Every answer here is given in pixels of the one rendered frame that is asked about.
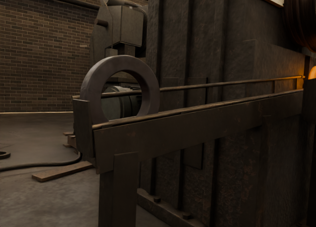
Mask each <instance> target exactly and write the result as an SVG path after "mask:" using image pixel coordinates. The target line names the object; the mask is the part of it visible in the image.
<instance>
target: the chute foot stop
mask: <svg viewBox="0 0 316 227"><path fill-rule="evenodd" d="M72 105H73V116H74V127H75V138H76V149H77V151H79V152H80V153H82V154H84V155H86V156H88V157H90V158H94V157H95V156H94V144H93V132H92V120H91V108H90V101H85V100H78V99H72Z"/></svg>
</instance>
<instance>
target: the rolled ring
mask: <svg viewBox="0 0 316 227"><path fill-rule="evenodd" d="M121 71H122V72H126V73H129V74H130V75H132V76H133V77H134V78H135V79H136V80H137V82H138V83H139V85H140V88H141V91H142V104H141V108H140V110H139V112H138V114H137V116H136V117H140V116H146V115H151V114H157V113H158V111H159V107H160V89H159V84H158V81H157V78H156V76H155V74H154V73H153V71H152V70H151V68H150V67H149V66H148V65H147V64H146V63H145V62H143V61H142V60H140V59H138V58H136V57H133V56H130V55H117V56H111V57H107V58H104V59H102V60H101V61H99V62H98V63H96V64H95V65H94V66H93V67H92V68H91V69H90V70H89V72H88V73H87V75H86V76H85V78H84V80H83V83H82V86H81V90H80V97H79V99H80V100H85V101H90V108H91V120H92V125H93V124H98V123H104V122H109V120H108V119H107V118H106V116H105V115H104V113H103V110H102V106H101V94H102V90H103V87H104V85H105V83H106V81H107V80H108V79H109V78H110V77H111V76H112V75H114V74H116V73H118V72H121Z"/></svg>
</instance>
